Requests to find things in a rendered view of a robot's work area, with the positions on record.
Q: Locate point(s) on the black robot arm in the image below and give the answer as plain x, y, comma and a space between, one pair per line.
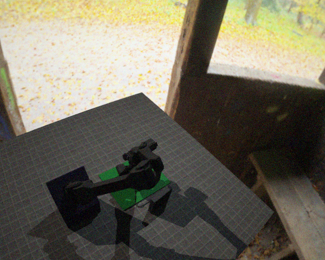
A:
139, 178

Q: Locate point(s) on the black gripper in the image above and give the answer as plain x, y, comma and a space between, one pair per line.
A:
122, 169

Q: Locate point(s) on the green circuit board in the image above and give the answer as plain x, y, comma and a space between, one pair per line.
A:
127, 197

